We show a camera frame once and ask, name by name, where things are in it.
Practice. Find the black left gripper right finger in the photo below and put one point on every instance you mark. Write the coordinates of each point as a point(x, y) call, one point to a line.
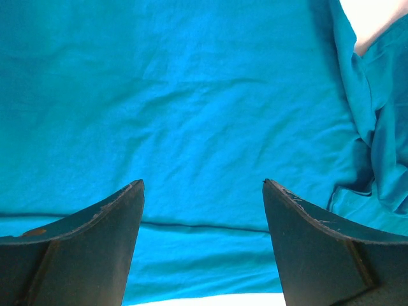
point(324, 259)

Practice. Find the teal t shirt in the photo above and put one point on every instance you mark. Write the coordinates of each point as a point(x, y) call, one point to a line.
point(203, 100)

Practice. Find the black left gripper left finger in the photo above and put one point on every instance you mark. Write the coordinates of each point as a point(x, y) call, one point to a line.
point(81, 259)

